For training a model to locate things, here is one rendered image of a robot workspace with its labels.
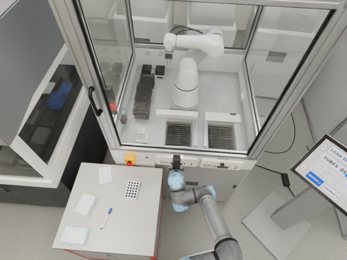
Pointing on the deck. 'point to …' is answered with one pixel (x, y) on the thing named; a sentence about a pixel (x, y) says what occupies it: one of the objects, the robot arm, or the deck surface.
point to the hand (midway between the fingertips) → (176, 166)
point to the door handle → (94, 102)
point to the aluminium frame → (300, 82)
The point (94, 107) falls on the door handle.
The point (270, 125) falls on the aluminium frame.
